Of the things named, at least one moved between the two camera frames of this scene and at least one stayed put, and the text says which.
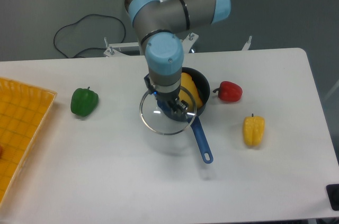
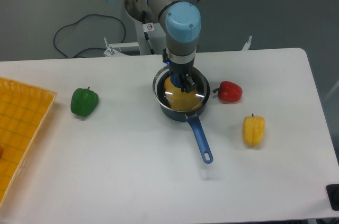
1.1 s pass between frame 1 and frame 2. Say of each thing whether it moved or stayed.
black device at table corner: stayed
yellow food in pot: stayed
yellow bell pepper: stayed
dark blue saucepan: stayed
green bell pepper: stayed
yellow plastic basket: stayed
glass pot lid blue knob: moved
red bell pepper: stayed
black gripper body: moved
